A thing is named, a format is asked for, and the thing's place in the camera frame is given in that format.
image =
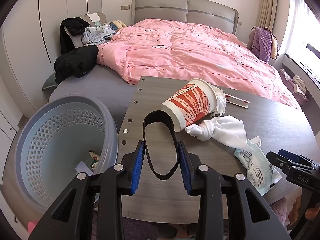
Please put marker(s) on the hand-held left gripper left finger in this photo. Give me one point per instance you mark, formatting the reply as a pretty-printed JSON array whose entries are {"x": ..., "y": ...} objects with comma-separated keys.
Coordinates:
[{"x": 136, "y": 170}]

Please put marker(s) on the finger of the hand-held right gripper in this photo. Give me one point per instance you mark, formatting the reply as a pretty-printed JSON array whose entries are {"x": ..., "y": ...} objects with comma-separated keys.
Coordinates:
[
  {"x": 277, "y": 161},
  {"x": 292, "y": 155}
]

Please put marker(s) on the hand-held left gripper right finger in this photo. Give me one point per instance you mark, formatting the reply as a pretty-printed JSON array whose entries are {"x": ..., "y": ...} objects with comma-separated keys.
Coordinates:
[{"x": 185, "y": 170}]

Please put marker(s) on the pale blue wipes packet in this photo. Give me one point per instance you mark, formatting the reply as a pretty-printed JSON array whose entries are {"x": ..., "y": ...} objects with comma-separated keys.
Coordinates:
[{"x": 257, "y": 170}]

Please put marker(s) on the white tissue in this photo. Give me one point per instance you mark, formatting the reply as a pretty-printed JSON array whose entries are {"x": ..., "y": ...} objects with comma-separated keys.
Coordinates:
[{"x": 225, "y": 130}]

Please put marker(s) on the black elastic band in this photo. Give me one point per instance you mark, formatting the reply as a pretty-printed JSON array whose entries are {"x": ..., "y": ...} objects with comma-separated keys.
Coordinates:
[{"x": 160, "y": 115}]

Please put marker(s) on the red striped paper cup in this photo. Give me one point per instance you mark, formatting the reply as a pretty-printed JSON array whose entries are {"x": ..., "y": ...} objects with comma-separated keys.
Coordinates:
[{"x": 190, "y": 105}]

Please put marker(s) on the playing card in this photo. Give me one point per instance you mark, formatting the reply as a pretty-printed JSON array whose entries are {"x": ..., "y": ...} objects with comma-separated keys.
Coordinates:
[{"x": 241, "y": 104}]

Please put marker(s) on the blue perforated plastic basket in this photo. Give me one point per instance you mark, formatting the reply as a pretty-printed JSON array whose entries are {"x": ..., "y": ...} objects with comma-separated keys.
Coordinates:
[{"x": 50, "y": 130}]

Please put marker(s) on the beige clothes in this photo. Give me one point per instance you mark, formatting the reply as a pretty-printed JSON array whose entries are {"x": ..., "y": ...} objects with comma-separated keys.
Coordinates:
[{"x": 299, "y": 85}]

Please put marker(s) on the beige cloth on sill bench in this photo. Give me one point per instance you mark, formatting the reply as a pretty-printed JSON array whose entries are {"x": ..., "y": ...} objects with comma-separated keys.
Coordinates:
[{"x": 287, "y": 80}]

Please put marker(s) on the grey bed sheet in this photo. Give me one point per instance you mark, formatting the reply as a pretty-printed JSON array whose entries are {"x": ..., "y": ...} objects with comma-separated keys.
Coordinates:
[{"x": 100, "y": 90}]

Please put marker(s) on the yellow quilted garment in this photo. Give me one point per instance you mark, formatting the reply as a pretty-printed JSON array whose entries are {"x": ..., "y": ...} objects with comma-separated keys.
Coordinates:
[{"x": 274, "y": 47}]

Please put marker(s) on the pink duvet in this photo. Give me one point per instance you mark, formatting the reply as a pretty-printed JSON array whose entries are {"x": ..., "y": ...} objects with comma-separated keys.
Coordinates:
[{"x": 187, "y": 52}]

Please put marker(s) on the black jacket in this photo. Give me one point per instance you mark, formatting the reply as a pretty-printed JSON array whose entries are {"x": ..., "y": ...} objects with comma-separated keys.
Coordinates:
[{"x": 75, "y": 62}]

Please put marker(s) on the window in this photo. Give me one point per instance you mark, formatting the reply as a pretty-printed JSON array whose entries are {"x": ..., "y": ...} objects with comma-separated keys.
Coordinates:
[{"x": 302, "y": 30}]

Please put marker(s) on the white cabinet doors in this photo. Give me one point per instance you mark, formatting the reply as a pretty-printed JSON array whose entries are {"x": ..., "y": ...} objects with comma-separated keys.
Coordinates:
[{"x": 7, "y": 120}]

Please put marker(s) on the light blue garment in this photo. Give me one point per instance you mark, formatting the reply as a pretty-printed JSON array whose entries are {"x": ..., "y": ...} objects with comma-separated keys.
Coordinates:
[{"x": 96, "y": 33}]

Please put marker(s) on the yellow plush toy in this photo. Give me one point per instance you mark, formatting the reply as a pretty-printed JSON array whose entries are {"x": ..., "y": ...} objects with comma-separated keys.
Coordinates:
[{"x": 118, "y": 24}]

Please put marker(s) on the beige curtain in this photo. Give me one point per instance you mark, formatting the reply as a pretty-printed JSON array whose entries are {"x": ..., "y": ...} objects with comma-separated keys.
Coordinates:
[{"x": 267, "y": 2}]

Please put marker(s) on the grey cushion with white label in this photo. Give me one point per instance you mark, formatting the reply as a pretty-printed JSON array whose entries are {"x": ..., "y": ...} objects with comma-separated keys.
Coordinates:
[{"x": 100, "y": 17}]

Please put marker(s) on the black garment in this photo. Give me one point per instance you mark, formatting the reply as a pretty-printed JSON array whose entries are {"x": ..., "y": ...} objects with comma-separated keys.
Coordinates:
[{"x": 72, "y": 26}]

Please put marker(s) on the grey padded headboard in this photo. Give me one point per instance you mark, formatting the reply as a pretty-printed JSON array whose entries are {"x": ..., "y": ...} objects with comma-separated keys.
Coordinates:
[{"x": 160, "y": 7}]

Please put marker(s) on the white wardrobe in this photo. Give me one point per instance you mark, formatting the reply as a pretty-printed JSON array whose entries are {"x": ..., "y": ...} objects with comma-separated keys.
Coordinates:
[{"x": 25, "y": 30}]

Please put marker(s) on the wall switch panel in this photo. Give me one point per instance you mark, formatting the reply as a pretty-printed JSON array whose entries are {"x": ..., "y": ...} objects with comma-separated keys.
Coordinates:
[{"x": 125, "y": 7}]

